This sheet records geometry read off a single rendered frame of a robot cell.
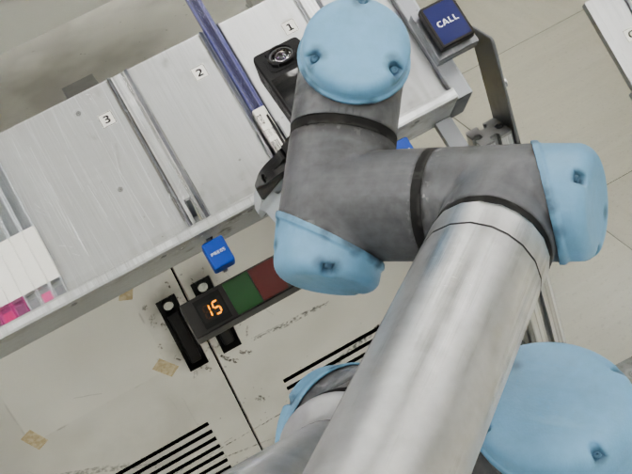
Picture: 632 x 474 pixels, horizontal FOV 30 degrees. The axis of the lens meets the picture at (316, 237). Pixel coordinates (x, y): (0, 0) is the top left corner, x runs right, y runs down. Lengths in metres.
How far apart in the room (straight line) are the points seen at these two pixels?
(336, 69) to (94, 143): 0.51
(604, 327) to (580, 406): 1.19
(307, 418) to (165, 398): 0.87
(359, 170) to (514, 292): 0.16
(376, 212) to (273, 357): 0.99
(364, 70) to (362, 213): 0.10
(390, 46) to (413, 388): 0.29
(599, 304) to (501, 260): 1.39
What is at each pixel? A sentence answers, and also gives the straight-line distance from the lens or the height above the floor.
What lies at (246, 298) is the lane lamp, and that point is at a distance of 1.21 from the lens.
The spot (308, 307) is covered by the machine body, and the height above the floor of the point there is 0.32.
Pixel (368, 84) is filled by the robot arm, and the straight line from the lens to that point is 0.78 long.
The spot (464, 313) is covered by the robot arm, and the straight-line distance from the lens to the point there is 0.62.
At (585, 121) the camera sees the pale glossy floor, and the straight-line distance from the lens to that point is 2.49.
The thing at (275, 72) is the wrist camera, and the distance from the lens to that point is 1.01.
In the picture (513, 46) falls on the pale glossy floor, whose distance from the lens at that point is 2.82.
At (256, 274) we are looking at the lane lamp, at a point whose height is 0.67.
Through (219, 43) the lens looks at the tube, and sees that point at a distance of 1.27.
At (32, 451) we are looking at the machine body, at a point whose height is 0.34.
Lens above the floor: 1.37
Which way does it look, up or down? 35 degrees down
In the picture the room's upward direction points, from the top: 22 degrees counter-clockwise
